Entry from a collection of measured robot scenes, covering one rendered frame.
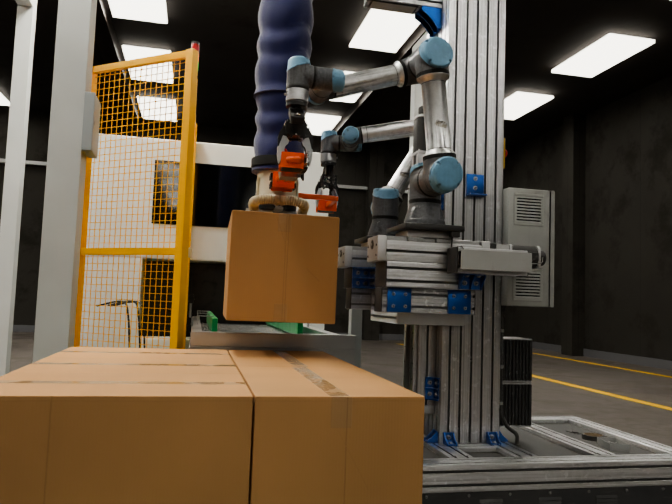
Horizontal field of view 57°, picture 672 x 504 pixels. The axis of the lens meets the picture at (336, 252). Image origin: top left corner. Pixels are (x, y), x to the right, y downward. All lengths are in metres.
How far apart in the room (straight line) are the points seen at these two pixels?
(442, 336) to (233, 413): 1.23
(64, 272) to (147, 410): 2.04
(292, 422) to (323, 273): 0.98
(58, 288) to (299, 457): 2.17
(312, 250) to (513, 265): 0.72
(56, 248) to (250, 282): 1.38
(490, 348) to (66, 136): 2.30
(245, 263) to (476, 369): 0.99
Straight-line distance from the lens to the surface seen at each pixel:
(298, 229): 2.32
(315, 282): 2.31
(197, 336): 2.66
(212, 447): 1.44
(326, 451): 1.47
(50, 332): 3.41
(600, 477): 2.51
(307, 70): 2.13
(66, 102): 3.54
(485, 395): 2.57
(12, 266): 5.67
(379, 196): 2.76
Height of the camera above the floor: 0.76
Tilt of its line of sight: 4 degrees up
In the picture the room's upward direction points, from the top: 2 degrees clockwise
